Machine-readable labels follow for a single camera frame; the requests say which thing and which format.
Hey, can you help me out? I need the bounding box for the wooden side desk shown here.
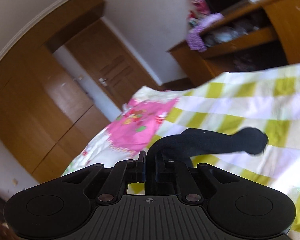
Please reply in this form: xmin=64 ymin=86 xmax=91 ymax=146
xmin=169 ymin=0 xmax=300 ymax=86

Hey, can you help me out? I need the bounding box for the purple patterned cloth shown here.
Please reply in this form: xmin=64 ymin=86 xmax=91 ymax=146
xmin=186 ymin=13 xmax=224 ymax=52

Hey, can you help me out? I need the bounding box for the checkered floral bed quilt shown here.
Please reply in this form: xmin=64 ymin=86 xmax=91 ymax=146
xmin=65 ymin=63 xmax=300 ymax=239

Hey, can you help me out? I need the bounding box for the wooden wardrobe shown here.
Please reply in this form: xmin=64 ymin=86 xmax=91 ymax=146
xmin=0 ymin=0 xmax=109 ymax=183

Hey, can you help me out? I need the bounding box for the wooden bedroom door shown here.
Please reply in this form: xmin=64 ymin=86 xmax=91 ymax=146
xmin=65 ymin=20 xmax=160 ymax=108

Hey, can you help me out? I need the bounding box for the black knit garment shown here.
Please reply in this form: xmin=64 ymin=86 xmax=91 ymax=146
xmin=146 ymin=127 xmax=268 ymax=168

